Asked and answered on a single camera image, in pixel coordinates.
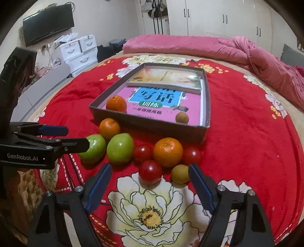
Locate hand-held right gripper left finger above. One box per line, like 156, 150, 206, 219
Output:
27, 163, 113, 247

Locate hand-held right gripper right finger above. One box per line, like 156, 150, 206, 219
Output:
189, 163, 276, 247

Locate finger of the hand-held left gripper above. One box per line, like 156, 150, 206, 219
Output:
14, 132, 90, 154
9, 122, 69, 137

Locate small green apple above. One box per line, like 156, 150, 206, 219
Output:
78, 134, 107, 165

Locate small yellow-brown fruit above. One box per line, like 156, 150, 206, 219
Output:
175, 112, 189, 124
171, 164, 190, 184

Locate red tomato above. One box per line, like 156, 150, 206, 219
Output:
138, 160, 163, 186
182, 147, 202, 165
132, 144, 154, 164

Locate large green apple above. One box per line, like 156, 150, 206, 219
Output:
106, 133, 134, 165

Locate large orange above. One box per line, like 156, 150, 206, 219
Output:
153, 137, 184, 168

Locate grey cardboard box tray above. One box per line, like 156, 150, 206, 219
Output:
89, 63, 211, 143

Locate brown patterned cloth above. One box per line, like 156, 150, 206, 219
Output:
0, 166, 45, 238

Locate red floral blanket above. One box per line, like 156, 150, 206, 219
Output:
31, 55, 298, 247

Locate wide white storage drawer box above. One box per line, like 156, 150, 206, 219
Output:
64, 53, 98, 74

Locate pink book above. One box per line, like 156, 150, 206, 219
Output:
101, 85, 205, 126

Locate black bag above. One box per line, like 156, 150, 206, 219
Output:
97, 45, 124, 63

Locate white plastic bags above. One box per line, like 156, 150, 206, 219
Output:
57, 33, 79, 44

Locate black flat television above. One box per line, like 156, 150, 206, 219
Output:
22, 3, 74, 47

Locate landscape cover book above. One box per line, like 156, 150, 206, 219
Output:
127, 66, 204, 90

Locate pink quilt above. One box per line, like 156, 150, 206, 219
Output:
122, 34, 304, 110

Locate hanging clothes and hangers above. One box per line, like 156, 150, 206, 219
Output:
140, 0, 169, 35

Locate grey pillow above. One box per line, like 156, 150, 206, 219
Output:
281, 44, 304, 72

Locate white wardrobe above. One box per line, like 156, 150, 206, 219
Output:
166, 0, 272, 55

